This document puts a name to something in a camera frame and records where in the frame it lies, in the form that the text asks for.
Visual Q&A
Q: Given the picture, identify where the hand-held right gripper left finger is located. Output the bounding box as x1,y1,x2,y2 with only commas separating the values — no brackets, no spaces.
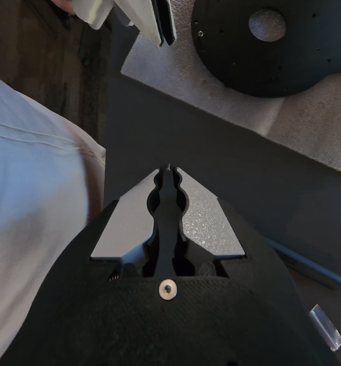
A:
89,168,166,277

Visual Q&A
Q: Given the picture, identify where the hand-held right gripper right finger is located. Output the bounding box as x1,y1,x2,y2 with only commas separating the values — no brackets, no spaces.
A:
170,167,246,276

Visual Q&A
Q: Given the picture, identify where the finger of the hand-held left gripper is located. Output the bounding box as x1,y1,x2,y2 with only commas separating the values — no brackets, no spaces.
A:
156,0,177,47
113,0,164,48

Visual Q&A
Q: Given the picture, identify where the black perforated metal plate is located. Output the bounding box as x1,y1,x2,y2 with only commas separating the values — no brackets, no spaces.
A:
191,0,341,98

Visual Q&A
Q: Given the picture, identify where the black screwdriver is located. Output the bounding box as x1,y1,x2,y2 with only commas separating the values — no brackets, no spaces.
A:
269,244,341,292

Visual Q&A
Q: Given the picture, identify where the grey foam mat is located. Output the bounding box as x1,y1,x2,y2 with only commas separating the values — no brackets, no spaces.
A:
121,0,341,178

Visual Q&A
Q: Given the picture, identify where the small clear plastic piece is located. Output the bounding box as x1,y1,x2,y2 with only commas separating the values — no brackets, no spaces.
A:
309,304,341,352

